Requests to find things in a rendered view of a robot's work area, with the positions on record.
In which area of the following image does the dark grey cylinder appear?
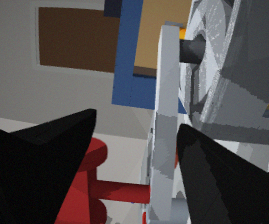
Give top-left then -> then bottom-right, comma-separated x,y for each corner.
146,197 -> 189,224

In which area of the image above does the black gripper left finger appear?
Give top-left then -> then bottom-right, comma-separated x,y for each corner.
0,108 -> 97,224

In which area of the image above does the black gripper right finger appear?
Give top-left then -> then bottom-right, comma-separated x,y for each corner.
177,124 -> 269,224

